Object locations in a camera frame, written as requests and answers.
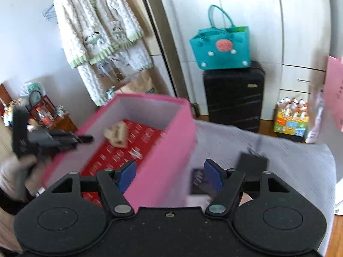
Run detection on white charger with label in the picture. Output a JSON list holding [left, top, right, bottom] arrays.
[[186, 168, 216, 211]]

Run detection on beige hair claw clip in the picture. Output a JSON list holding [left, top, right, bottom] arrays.
[[104, 121, 128, 148]]

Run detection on black power adapter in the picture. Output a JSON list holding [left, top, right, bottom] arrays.
[[235, 149, 269, 182]]

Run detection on pink cardboard box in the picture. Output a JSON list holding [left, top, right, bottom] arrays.
[[42, 93, 197, 210]]

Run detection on white gloved left hand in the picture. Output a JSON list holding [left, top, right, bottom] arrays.
[[1, 154, 46, 200]]

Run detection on cluttered wooden nightstand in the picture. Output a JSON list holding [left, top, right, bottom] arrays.
[[1, 82, 77, 133]]

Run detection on brown paper bag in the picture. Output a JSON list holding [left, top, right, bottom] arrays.
[[114, 70, 157, 94]]

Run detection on grey patterned tablecloth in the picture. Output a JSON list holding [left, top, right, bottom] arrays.
[[190, 121, 336, 255]]

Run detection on black suitcase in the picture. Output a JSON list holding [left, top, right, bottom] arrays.
[[203, 61, 265, 132]]

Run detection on colourful drink bottle pack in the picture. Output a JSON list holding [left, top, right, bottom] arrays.
[[273, 97, 309, 143]]

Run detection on white fluffy robe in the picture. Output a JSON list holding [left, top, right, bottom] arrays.
[[53, 0, 153, 107]]

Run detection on teal felt tote bag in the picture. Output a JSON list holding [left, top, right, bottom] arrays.
[[190, 5, 251, 70]]

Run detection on pink paper gift bag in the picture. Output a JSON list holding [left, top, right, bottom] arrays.
[[324, 56, 343, 132]]

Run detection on white wardrobe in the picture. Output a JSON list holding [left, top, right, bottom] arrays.
[[162, 0, 331, 120]]

